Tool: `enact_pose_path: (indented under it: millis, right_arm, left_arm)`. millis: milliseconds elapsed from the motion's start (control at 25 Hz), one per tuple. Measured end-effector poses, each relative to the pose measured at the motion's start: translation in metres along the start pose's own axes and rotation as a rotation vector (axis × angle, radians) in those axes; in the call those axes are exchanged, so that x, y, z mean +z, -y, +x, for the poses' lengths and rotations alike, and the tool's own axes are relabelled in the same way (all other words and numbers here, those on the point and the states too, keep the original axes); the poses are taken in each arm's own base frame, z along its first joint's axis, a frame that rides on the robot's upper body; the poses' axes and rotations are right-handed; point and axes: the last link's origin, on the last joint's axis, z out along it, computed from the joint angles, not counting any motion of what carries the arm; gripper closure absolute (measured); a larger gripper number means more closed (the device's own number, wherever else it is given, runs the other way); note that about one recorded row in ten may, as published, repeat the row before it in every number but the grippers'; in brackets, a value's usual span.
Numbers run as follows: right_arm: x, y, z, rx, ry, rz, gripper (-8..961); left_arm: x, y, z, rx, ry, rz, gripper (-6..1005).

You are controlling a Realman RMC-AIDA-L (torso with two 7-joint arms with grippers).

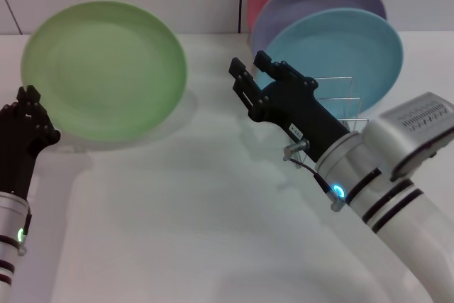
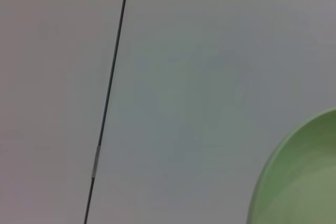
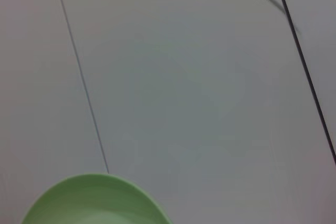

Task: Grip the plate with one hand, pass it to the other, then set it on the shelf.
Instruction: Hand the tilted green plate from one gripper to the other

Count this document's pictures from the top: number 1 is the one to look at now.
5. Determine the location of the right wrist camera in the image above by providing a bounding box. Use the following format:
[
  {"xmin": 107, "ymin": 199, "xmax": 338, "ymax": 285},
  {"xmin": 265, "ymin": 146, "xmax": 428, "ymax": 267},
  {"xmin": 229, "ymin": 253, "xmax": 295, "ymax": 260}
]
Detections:
[{"xmin": 377, "ymin": 92, "xmax": 454, "ymax": 182}]

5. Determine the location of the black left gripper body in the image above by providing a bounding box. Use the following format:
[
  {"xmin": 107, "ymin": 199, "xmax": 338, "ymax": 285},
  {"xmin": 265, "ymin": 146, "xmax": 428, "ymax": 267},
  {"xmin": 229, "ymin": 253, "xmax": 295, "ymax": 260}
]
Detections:
[{"xmin": 0, "ymin": 114, "xmax": 46, "ymax": 200}]

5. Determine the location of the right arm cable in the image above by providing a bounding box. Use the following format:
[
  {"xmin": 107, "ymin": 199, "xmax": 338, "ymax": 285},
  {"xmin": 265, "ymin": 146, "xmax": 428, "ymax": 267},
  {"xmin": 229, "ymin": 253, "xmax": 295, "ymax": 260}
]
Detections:
[{"xmin": 282, "ymin": 138, "xmax": 347, "ymax": 213}]

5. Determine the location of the blue plate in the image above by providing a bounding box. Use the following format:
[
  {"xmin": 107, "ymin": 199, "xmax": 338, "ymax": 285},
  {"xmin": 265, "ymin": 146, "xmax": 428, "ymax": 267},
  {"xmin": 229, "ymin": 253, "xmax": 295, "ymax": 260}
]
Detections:
[{"xmin": 254, "ymin": 8, "xmax": 404, "ymax": 116}]

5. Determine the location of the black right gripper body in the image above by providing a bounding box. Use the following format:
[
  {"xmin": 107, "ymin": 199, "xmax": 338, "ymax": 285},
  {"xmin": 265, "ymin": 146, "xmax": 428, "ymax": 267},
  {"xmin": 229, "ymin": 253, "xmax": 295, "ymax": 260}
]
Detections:
[{"xmin": 260, "ymin": 80, "xmax": 357, "ymax": 162}]

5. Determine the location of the green plate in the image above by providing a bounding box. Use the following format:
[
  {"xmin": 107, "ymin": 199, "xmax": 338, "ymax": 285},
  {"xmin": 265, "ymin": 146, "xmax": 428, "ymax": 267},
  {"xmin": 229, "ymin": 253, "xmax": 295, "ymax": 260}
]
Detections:
[{"xmin": 20, "ymin": 0, "xmax": 189, "ymax": 143}]

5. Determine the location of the metal wire plate rack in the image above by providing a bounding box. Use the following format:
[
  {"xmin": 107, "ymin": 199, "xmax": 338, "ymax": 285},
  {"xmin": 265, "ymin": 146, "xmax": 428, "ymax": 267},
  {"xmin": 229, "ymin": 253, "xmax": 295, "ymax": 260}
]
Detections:
[{"xmin": 311, "ymin": 75, "xmax": 370, "ymax": 133}]

